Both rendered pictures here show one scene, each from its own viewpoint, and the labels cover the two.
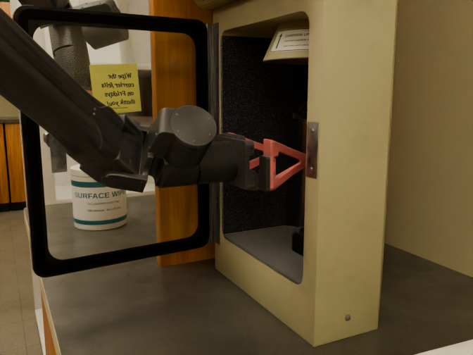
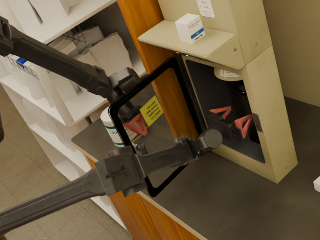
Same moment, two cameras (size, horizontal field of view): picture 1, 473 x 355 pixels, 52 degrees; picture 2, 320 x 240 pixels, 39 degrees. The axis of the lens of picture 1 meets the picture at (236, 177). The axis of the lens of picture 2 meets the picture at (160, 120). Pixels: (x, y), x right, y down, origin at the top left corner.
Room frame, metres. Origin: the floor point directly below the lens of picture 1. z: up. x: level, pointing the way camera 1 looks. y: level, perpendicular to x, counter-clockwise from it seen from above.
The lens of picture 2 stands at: (-0.47, 0.16, 2.05)
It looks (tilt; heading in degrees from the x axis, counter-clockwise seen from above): 33 degrees down; 1
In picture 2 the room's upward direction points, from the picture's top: 23 degrees counter-clockwise
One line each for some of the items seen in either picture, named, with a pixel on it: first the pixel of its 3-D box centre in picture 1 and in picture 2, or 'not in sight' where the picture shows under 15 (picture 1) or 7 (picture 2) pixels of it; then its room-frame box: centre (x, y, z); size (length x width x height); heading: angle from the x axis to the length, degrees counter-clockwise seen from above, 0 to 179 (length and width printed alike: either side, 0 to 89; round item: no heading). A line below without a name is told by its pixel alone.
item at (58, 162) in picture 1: (57, 153); (144, 152); (0.70, 0.26, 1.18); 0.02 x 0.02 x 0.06; 32
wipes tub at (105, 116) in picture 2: not in sight; (121, 124); (1.18, 0.35, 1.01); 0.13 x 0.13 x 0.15
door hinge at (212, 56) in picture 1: (212, 137); (194, 102); (0.85, 0.04, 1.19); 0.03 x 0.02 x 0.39; 27
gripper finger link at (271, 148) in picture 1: (274, 161); (239, 123); (0.66, -0.05, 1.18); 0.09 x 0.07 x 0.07; 115
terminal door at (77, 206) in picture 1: (124, 142); (162, 129); (0.77, 0.18, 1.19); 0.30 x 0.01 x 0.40; 122
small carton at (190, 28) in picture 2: not in sight; (190, 28); (0.66, 0.00, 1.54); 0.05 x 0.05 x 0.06; 27
